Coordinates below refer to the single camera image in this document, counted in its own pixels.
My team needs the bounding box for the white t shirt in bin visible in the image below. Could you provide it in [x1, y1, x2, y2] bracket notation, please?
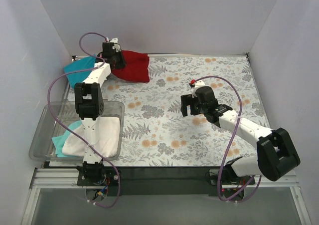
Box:
[62, 117, 120, 160]

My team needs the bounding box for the folded teal t shirt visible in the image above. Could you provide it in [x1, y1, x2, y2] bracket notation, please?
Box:
[63, 54, 98, 90]

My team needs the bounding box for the clear plastic bin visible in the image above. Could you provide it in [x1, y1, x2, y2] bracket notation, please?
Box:
[29, 100, 125, 163]

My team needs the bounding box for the dark red t shirt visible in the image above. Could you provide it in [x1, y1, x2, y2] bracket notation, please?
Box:
[112, 50, 150, 83]

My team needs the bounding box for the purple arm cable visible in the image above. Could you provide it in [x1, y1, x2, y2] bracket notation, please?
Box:
[193, 75, 262, 202]
[47, 32, 122, 208]

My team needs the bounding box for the aluminium frame rail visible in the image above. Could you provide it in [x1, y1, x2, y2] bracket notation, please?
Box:
[21, 167, 85, 225]

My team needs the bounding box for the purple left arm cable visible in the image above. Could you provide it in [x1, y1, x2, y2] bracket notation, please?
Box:
[47, 32, 122, 208]

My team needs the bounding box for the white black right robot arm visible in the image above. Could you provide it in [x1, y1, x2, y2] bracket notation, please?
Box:
[180, 86, 301, 182]

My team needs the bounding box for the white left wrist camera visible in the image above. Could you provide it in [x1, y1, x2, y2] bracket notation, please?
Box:
[105, 38, 121, 52]

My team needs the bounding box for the floral patterned table mat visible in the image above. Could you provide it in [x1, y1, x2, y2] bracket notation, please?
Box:
[48, 55, 280, 167]

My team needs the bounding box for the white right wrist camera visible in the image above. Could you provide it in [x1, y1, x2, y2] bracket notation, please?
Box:
[190, 79, 206, 98]

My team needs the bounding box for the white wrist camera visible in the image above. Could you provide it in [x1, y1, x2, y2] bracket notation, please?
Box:
[105, 38, 121, 52]
[190, 79, 206, 98]

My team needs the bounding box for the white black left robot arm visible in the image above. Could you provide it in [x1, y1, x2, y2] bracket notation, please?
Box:
[74, 38, 126, 185]

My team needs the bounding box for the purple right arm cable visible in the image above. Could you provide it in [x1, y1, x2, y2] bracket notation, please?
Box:
[193, 75, 262, 202]

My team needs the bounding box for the light teal t shirt in bin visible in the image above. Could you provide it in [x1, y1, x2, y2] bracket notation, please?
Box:
[52, 121, 81, 158]

